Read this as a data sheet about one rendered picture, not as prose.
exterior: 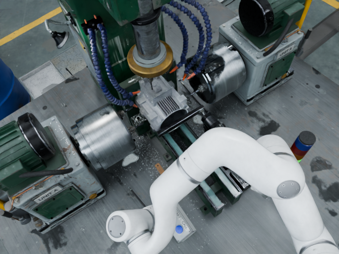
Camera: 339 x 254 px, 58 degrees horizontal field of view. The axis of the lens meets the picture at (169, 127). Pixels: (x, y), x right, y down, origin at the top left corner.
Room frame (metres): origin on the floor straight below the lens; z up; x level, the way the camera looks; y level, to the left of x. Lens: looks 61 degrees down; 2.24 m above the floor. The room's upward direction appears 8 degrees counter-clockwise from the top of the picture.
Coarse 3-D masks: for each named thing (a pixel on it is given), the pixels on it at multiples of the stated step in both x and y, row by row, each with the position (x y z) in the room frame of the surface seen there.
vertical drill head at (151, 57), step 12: (144, 0) 0.79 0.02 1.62; (144, 12) 0.79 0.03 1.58; (156, 24) 0.82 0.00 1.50; (144, 36) 0.79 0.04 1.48; (156, 36) 0.81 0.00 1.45; (132, 48) 0.88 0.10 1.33; (144, 48) 0.79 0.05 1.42; (156, 48) 0.80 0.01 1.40; (168, 48) 0.86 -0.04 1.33; (132, 60) 0.82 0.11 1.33; (144, 60) 0.79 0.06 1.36; (156, 60) 0.78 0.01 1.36; (168, 60) 0.79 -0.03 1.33; (144, 72) 0.75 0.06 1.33; (156, 72) 0.75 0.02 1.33
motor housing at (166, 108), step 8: (136, 96) 0.85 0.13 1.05; (144, 96) 0.83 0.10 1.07; (168, 96) 0.79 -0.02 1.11; (176, 96) 0.81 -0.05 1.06; (136, 104) 0.84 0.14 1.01; (144, 104) 0.79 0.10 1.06; (160, 104) 0.76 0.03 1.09; (168, 104) 0.75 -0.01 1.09; (176, 104) 0.75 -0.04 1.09; (144, 112) 0.77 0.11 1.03; (160, 112) 0.73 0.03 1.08; (168, 112) 0.71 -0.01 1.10; (176, 112) 0.79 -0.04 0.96; (184, 112) 0.76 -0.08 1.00; (168, 120) 0.76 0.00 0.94; (160, 128) 0.71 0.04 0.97; (176, 128) 0.71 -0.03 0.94
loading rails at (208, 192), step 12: (180, 132) 0.73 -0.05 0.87; (192, 132) 0.69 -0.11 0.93; (168, 144) 0.64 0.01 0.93; (168, 156) 0.63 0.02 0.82; (204, 180) 0.44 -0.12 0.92; (216, 180) 0.46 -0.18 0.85; (228, 180) 0.43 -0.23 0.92; (204, 192) 0.39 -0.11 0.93; (216, 192) 0.41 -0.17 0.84; (228, 192) 0.39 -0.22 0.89; (240, 192) 0.37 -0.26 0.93; (216, 204) 0.33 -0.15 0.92
